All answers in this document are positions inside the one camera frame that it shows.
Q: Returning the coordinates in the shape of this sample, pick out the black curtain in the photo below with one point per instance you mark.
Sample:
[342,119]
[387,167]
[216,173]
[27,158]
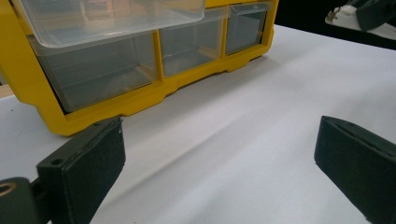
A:
[302,14]

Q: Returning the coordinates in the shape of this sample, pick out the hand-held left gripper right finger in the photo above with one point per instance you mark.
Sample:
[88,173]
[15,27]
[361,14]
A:
[361,165]

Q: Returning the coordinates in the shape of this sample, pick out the clear plastic drawer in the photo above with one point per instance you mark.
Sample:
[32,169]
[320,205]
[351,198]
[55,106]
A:
[102,21]

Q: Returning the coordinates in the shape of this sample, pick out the yellow black organizer cabinet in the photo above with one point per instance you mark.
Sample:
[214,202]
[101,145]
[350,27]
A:
[21,77]

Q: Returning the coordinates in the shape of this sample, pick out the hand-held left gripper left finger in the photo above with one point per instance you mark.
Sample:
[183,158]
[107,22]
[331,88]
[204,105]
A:
[84,168]

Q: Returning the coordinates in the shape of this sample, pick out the grid of clear drawers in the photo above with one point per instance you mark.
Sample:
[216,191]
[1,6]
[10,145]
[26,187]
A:
[102,71]

